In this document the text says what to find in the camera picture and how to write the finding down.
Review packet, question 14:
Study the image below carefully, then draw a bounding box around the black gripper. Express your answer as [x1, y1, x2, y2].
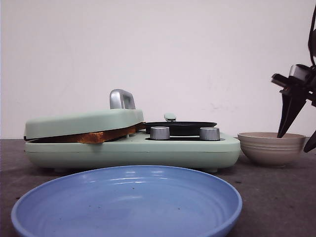
[271, 64, 316, 153]

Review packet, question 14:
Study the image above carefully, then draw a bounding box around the beige ribbed bowl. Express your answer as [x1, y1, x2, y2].
[237, 132, 306, 167]

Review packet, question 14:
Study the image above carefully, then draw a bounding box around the breakfast maker hinged lid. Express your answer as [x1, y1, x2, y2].
[24, 89, 144, 141]

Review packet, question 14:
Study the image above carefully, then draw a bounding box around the white bread slice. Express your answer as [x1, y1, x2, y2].
[135, 122, 146, 131]
[57, 125, 136, 144]

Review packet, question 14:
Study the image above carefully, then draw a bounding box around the mint green breakfast maker base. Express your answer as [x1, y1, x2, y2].
[25, 131, 240, 172]

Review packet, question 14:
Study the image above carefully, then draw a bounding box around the right silver control knob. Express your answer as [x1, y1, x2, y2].
[199, 127, 220, 141]

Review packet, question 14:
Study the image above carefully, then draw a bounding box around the silver control knob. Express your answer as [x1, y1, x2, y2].
[150, 126, 170, 140]
[199, 127, 220, 141]

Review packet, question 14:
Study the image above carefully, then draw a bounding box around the black round frying pan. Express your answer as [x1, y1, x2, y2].
[143, 113, 217, 136]

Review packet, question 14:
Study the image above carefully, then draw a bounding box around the left silver control knob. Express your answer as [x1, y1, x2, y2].
[150, 126, 170, 140]

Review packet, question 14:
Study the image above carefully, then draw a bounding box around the blue round plate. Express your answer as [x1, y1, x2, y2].
[11, 165, 242, 237]

